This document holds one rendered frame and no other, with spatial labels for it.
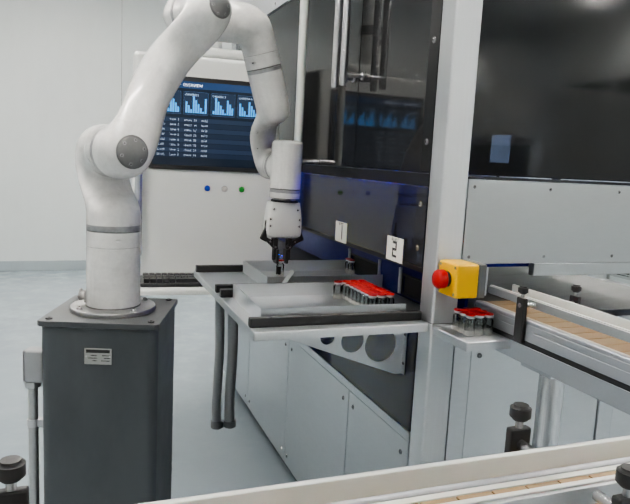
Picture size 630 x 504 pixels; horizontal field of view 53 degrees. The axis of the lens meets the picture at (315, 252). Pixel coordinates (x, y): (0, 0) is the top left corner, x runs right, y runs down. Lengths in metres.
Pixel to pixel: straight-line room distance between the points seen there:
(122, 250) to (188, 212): 0.79
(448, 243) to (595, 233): 0.41
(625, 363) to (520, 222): 0.47
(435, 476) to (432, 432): 0.93
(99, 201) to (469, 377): 0.93
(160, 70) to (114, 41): 5.32
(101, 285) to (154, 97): 0.43
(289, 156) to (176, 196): 0.64
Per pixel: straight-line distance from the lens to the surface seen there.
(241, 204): 2.26
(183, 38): 1.54
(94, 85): 6.77
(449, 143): 1.39
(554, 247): 1.59
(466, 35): 1.43
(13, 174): 6.77
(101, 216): 1.47
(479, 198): 1.44
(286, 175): 1.71
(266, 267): 1.95
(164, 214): 2.23
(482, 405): 1.58
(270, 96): 1.67
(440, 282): 1.33
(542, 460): 0.66
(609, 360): 1.20
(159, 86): 1.51
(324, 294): 1.65
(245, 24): 1.66
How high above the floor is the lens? 1.23
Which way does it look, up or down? 8 degrees down
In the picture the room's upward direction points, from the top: 3 degrees clockwise
